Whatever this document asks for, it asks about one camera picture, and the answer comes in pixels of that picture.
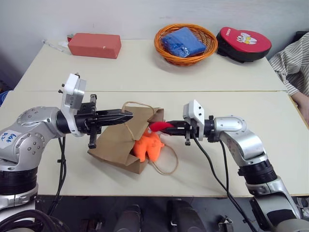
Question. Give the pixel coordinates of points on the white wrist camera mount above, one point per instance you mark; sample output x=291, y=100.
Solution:
x=72, y=96
x=196, y=113

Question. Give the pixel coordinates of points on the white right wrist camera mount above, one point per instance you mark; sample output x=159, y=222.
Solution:
x=196, y=113

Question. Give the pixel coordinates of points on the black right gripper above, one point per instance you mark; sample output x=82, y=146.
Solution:
x=188, y=133

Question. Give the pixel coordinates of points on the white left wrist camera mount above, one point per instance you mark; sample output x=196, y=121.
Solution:
x=72, y=96

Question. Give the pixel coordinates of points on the small red and white item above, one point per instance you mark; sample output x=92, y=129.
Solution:
x=70, y=38

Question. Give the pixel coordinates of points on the red and black boxing pad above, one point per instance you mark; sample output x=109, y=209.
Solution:
x=243, y=46

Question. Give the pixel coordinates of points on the dark rounded shape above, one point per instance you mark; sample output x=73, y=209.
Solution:
x=128, y=218
x=186, y=216

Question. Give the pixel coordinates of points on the orange plush toy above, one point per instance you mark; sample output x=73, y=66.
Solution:
x=147, y=147

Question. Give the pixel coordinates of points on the white thin stick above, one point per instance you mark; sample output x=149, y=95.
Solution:
x=51, y=45

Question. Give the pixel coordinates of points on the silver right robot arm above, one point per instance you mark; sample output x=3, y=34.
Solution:
x=246, y=142

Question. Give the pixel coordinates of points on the blue packet in basket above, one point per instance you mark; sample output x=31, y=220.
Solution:
x=183, y=43

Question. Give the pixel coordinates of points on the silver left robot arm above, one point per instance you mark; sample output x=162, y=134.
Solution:
x=29, y=145

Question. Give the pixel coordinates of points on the blue object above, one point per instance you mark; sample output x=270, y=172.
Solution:
x=3, y=99

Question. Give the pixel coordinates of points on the orange wicker basket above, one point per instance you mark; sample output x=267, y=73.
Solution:
x=207, y=54

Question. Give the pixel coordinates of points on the brown paper bag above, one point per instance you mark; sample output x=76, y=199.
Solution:
x=116, y=142

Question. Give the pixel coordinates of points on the red rectangular block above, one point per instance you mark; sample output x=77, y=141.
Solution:
x=94, y=46

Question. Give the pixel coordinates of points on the person in striped shirt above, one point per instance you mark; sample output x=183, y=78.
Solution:
x=292, y=60

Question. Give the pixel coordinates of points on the person's bare forearm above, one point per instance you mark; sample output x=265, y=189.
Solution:
x=301, y=108

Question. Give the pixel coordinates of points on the black chair backrest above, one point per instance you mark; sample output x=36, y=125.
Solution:
x=300, y=37

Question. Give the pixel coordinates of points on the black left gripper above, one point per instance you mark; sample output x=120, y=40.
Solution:
x=85, y=116

